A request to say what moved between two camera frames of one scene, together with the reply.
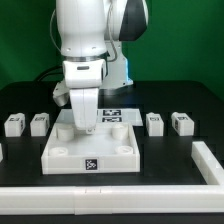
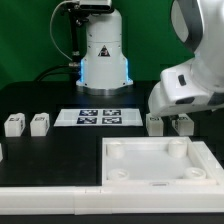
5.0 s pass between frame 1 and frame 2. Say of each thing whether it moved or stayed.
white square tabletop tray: moved
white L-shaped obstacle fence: stayed
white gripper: moved
